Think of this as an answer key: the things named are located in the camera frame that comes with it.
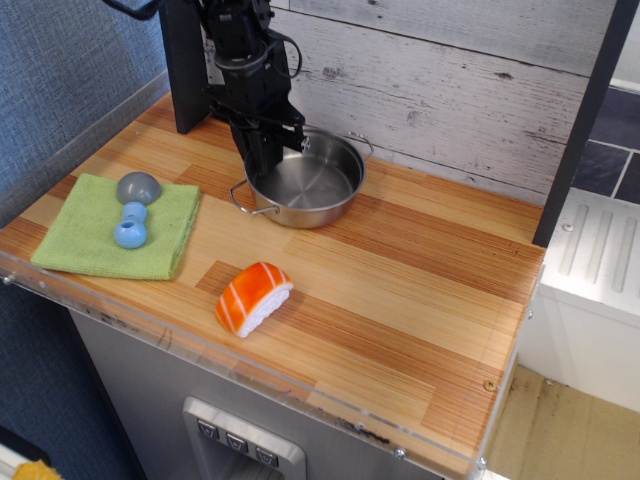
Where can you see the salmon nigiri sushi toy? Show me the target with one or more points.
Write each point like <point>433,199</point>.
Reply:
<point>251,297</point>

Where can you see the blue grey toy mushroom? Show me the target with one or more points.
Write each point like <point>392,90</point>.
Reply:
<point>135,191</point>

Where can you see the clear acrylic table edge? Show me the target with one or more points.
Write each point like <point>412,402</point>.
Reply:
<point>446,462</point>

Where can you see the orange object at corner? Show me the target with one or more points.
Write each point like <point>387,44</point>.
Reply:
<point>36,470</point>

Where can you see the grey cabinet front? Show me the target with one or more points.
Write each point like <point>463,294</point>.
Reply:
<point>148,380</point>

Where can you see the silver button panel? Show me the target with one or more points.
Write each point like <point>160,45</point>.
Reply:
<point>229,447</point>

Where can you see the left dark grey post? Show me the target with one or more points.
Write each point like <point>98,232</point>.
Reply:
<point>185,59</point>

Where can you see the white appliance with ridges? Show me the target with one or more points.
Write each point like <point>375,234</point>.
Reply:
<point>582,327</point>

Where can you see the right dark grey post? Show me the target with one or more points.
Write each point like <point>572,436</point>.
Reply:
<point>606,61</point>

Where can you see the dark grey post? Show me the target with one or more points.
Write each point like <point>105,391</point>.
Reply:
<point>185,59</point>
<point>606,61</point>

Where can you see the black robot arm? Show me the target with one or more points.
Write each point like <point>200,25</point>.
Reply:
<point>237,27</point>

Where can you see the stainless steel pot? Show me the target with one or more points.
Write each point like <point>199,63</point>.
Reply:
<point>308,189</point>

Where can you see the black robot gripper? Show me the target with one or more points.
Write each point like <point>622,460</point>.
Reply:
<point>254,98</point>

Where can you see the green cloth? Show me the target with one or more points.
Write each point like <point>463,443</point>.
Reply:
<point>92,236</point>

